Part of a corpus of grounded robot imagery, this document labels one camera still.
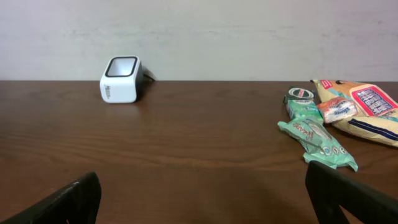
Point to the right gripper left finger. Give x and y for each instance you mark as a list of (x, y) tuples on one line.
[(78, 202)]

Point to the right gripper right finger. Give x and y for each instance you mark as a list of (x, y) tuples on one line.
[(331, 191)]

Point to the orange tissue pack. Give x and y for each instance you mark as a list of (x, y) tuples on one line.
[(337, 109)]

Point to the yellow wet wipes pack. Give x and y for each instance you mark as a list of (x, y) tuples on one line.
[(377, 111)]

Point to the teal Kleenex tissue pack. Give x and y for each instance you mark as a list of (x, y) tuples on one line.
[(302, 109)]

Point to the white barcode scanner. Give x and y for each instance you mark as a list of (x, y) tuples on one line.
[(122, 80)]

